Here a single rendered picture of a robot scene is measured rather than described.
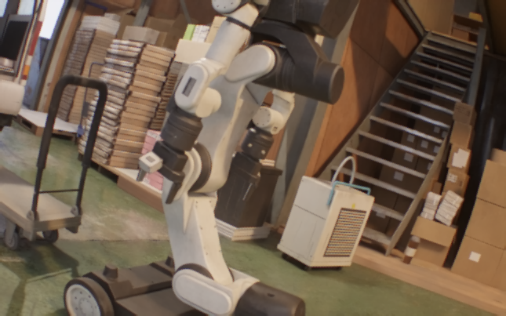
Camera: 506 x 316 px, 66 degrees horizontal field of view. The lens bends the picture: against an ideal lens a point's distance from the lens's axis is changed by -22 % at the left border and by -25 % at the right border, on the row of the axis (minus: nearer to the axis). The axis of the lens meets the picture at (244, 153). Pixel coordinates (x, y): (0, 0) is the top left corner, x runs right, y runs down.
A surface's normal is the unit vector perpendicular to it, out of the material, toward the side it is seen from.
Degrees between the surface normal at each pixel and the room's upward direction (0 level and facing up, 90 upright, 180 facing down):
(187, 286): 90
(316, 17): 115
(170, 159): 90
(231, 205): 90
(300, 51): 90
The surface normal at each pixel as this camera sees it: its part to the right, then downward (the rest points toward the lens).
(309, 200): -0.78, -0.19
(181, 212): -0.52, 0.35
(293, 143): -0.55, -0.10
